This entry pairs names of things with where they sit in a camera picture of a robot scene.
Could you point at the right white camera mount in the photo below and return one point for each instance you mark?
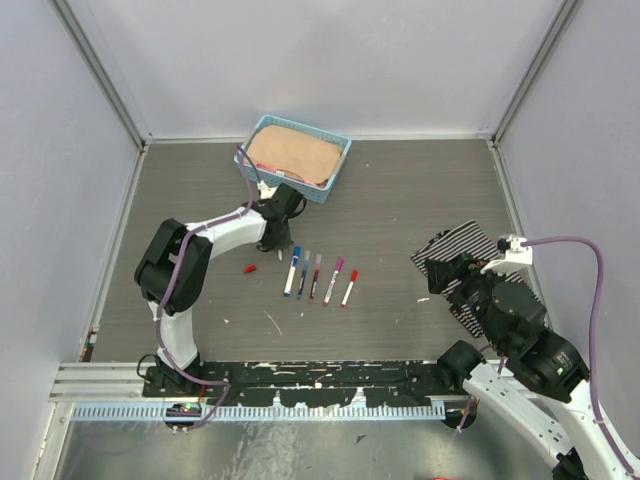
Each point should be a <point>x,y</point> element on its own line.
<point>514,256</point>

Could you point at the white marker blue print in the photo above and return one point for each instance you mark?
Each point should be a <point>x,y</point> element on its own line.
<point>291,272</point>

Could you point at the red gel pen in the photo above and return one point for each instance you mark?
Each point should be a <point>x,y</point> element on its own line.
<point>314,283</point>

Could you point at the peach folded towel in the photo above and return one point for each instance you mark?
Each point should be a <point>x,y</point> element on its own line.
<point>295,154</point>

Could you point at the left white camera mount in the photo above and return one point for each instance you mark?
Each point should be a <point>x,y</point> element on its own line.
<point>265,191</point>

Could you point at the black white striped cloth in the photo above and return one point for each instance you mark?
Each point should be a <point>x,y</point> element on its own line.
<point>469,238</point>

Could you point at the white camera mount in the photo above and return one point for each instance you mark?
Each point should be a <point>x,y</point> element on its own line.
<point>514,256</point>
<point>265,191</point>

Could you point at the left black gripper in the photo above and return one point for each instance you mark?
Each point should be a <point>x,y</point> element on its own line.
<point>283,243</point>

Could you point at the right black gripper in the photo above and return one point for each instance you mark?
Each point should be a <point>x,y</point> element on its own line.
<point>439,272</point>

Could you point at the blue slotted cable duct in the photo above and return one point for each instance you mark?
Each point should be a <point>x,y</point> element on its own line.
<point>191,412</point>

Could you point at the blue plastic basket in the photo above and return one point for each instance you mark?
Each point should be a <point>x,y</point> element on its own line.
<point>310,192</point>

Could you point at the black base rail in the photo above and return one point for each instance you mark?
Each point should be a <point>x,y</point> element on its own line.
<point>405,383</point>

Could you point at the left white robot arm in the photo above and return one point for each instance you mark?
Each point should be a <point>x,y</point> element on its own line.
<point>173,269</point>

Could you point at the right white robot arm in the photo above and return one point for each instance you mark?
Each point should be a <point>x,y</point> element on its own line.
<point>572,435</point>

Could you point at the blue gel pen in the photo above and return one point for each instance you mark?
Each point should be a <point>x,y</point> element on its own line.
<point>302,281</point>

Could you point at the white pen red tip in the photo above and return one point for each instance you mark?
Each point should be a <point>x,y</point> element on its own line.
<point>347,293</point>

